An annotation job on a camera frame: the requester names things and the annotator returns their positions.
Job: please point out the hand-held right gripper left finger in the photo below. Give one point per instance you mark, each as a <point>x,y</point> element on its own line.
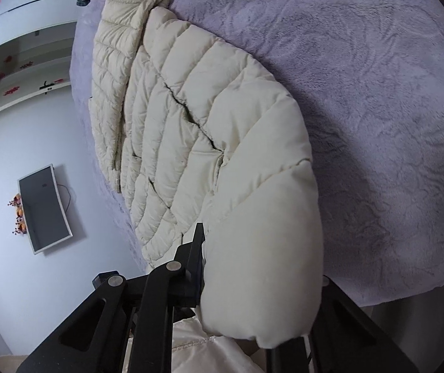
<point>191,264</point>

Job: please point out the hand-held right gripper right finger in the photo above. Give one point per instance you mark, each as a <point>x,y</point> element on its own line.
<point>346,326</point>

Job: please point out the cream puffer jacket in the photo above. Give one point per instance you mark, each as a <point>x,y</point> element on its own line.
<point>206,124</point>

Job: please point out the person's white clothing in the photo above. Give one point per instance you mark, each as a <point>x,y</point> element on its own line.
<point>206,353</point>

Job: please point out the orange berry decoration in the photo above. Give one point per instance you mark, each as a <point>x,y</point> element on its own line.
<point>20,211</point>

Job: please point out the purple embossed blanket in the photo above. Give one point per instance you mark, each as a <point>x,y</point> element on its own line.
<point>361,85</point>

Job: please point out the white door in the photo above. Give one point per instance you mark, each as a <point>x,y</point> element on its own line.
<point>20,46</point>

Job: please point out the white wardrobe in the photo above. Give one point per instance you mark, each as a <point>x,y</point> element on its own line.
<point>32,11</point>

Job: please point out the white-framed wall monitor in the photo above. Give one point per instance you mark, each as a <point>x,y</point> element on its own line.
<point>43,209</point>

